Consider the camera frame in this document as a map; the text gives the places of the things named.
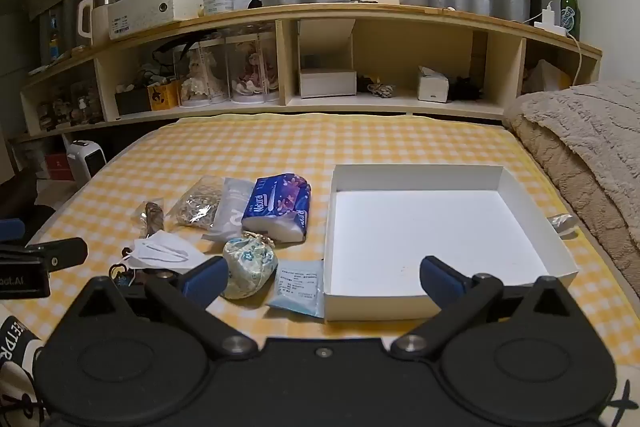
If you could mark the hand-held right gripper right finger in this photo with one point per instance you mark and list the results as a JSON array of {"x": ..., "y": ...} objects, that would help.
[{"x": 440, "y": 279}]

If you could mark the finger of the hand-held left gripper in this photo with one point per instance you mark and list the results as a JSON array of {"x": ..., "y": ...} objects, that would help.
[
  {"x": 11, "y": 228},
  {"x": 65, "y": 253}
]

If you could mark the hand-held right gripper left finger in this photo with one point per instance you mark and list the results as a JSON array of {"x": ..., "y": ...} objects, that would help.
[{"x": 206, "y": 281}]

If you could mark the white cardboard box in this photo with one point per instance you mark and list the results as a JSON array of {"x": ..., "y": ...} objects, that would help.
[{"x": 430, "y": 232}]

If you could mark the blue tissue packet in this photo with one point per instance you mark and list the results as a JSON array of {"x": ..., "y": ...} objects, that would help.
[{"x": 275, "y": 207}]

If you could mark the floral fabric pouch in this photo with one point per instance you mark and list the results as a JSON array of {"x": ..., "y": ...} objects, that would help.
[{"x": 247, "y": 264}]

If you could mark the white face mask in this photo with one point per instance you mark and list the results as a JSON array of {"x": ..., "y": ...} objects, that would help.
[{"x": 165, "y": 252}]

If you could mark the grey plastic packet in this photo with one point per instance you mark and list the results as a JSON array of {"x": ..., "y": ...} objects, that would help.
[{"x": 231, "y": 209}]

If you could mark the red box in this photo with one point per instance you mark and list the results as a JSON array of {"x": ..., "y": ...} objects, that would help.
[{"x": 57, "y": 167}]

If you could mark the white printed cloth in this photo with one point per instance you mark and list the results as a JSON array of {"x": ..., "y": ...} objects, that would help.
[{"x": 15, "y": 357}]

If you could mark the light blue sachet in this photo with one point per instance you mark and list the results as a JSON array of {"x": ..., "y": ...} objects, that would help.
[{"x": 297, "y": 289}]

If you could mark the white space heater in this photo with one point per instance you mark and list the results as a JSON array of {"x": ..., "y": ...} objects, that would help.
[{"x": 86, "y": 157}]

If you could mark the group of small figurines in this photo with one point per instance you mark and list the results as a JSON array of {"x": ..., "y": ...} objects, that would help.
[{"x": 67, "y": 107}]

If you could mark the silver foil wrapper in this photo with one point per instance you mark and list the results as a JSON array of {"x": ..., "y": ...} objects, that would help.
[{"x": 562, "y": 224}]

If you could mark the yellow checked bed sheet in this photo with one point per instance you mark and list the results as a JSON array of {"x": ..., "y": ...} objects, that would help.
[{"x": 300, "y": 147}]

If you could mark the black box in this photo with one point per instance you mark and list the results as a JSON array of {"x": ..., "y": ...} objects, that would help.
[{"x": 131, "y": 101}]

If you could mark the yellow box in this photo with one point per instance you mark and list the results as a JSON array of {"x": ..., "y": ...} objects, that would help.
[{"x": 164, "y": 96}]

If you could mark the dark fluffy toy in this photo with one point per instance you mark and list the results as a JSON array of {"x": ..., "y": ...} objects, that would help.
[{"x": 466, "y": 89}]

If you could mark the white tissue box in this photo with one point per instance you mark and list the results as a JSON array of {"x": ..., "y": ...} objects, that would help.
[{"x": 432, "y": 87}]

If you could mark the beige fluffy blanket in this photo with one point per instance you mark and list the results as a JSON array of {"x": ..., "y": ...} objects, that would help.
[{"x": 585, "y": 147}]

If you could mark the cream doll in clear case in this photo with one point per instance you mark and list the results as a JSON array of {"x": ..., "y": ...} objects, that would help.
[{"x": 197, "y": 79}]

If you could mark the pink doll in clear case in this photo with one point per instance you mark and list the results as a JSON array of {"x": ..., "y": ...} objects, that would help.
[{"x": 252, "y": 74}]

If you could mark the white electric kettle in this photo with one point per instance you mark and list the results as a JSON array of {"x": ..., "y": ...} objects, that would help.
[{"x": 92, "y": 24}]

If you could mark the open white box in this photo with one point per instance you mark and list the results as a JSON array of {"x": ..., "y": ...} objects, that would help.
[{"x": 327, "y": 82}]

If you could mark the long white storage box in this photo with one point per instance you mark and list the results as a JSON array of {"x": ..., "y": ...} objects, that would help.
[{"x": 160, "y": 9}]

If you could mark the wooden headboard shelf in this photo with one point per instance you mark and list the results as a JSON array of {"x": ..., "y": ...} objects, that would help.
[{"x": 390, "y": 14}]

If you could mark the round tin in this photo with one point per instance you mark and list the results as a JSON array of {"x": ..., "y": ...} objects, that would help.
[{"x": 218, "y": 4}]

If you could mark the white charger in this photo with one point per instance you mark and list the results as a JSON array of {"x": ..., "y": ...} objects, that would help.
[{"x": 549, "y": 19}]

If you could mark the green glass bottle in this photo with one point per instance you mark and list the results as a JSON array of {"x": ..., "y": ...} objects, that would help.
[{"x": 568, "y": 9}]

